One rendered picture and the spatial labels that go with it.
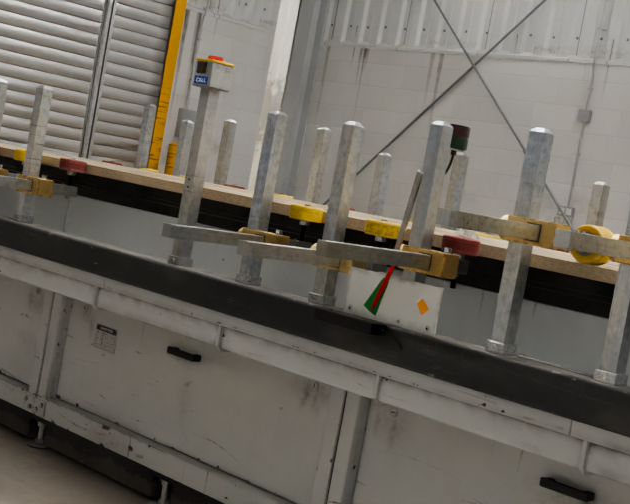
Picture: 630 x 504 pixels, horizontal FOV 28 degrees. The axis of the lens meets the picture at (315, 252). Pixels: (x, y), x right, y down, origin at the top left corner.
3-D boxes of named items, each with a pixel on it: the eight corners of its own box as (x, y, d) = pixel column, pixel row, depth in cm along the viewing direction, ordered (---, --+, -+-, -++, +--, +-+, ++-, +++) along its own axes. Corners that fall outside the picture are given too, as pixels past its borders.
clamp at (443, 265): (440, 277, 255) (445, 253, 255) (391, 266, 264) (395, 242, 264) (457, 279, 259) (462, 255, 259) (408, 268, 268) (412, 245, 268)
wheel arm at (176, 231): (169, 242, 272) (172, 222, 272) (159, 239, 275) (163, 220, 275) (309, 258, 304) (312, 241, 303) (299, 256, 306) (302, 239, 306)
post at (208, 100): (178, 266, 313) (209, 87, 311) (166, 262, 317) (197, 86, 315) (192, 267, 317) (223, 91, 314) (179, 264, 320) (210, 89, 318)
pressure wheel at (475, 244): (455, 290, 261) (465, 236, 260) (426, 283, 266) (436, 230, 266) (478, 293, 266) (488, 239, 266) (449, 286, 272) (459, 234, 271)
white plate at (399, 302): (433, 336, 255) (442, 288, 254) (341, 311, 273) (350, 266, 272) (434, 336, 255) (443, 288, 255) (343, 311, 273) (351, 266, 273)
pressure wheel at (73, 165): (57, 193, 377) (64, 156, 376) (83, 198, 377) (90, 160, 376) (50, 193, 369) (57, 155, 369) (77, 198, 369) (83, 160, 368)
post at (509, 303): (498, 371, 244) (545, 127, 241) (484, 367, 246) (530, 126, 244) (509, 371, 246) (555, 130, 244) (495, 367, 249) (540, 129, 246)
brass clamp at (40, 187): (35, 195, 359) (38, 178, 359) (10, 189, 369) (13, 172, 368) (53, 198, 364) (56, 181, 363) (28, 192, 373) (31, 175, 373)
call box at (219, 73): (208, 90, 309) (213, 58, 309) (190, 88, 314) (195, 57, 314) (229, 95, 314) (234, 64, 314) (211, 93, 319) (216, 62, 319)
